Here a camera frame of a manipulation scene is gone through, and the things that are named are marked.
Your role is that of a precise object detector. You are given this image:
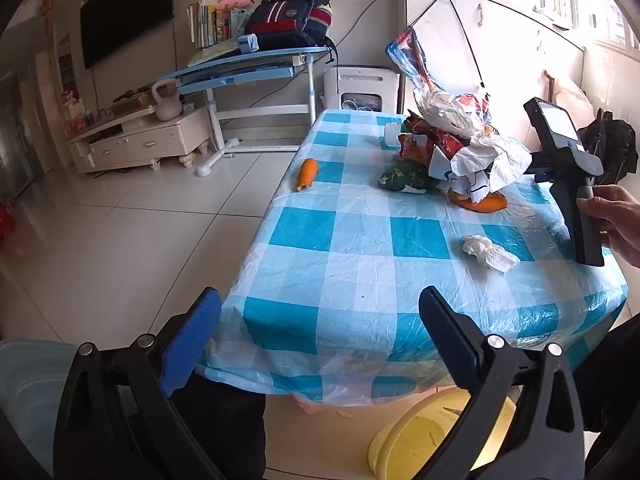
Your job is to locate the red snack packet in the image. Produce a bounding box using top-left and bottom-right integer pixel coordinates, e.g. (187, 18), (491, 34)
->
(397, 110), (468, 181)

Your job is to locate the white plastic bag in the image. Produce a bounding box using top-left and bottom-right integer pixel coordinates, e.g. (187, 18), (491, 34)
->
(414, 89), (493, 138)

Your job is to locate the person's right hand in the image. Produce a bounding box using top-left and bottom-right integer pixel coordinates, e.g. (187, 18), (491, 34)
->
(576, 184), (640, 261)

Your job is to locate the blue checkered tablecloth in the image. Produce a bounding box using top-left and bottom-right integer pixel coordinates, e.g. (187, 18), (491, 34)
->
(195, 107), (630, 408)

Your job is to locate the white and blue snack packet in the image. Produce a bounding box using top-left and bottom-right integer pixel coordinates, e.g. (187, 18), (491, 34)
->
(440, 160), (493, 201)

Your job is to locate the pink kettlebell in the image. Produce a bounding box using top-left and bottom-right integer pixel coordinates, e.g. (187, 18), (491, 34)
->
(151, 81), (183, 122)

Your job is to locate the light blue plastic stool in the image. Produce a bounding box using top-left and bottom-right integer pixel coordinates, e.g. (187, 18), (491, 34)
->
(0, 339), (81, 480)

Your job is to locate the wooden box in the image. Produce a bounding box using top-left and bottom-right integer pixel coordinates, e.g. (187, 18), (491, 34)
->
(110, 91), (156, 116)

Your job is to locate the white tissue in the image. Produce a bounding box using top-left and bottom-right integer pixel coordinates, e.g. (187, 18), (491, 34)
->
(461, 234), (521, 275)

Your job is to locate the black television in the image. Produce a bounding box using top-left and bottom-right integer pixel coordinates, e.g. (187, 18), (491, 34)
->
(80, 0), (175, 71)

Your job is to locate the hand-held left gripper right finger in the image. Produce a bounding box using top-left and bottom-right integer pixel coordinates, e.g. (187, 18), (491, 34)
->
(418, 285), (587, 480)

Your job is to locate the yellow plastic bin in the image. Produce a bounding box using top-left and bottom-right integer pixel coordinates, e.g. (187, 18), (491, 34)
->
(367, 385), (518, 480)

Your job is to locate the dark striped backpack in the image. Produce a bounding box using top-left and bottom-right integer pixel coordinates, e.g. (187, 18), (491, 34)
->
(244, 0), (336, 51)

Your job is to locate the colourful hanging bag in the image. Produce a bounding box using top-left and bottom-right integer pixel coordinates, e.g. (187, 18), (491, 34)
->
(385, 0), (493, 111)

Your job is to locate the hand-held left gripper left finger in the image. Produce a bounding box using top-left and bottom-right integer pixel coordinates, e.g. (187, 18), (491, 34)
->
(52, 286), (228, 480)

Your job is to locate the black bag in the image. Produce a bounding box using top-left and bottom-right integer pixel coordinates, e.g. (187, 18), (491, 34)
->
(580, 108), (638, 188)

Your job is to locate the white pillow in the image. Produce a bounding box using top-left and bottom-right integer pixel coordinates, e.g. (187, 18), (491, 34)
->
(552, 77), (596, 121)

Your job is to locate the cream television stand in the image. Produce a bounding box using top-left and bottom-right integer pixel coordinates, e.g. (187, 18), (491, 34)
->
(67, 105), (213, 173)

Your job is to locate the green snack packet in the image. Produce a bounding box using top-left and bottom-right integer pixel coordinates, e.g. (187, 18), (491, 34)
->
(377, 161), (441, 196)

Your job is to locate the row of books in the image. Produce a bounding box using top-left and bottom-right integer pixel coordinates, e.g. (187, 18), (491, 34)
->
(187, 0), (233, 51)

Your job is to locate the white cabinet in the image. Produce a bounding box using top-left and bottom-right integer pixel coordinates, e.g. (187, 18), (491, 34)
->
(397, 0), (586, 161)

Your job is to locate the white paper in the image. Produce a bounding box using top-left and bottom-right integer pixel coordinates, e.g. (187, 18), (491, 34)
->
(450, 135), (533, 193)

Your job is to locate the blue study desk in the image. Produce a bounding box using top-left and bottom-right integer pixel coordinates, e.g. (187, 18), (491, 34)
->
(155, 45), (336, 178)

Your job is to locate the long orange fruit peel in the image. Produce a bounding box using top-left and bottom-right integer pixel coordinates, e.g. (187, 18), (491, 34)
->
(295, 158), (320, 192)

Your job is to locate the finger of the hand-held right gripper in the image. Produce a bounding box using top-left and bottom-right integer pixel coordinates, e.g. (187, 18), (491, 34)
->
(520, 151), (553, 177)

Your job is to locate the clear plastic bottle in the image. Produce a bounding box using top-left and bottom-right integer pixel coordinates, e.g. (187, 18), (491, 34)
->
(382, 122), (408, 150)

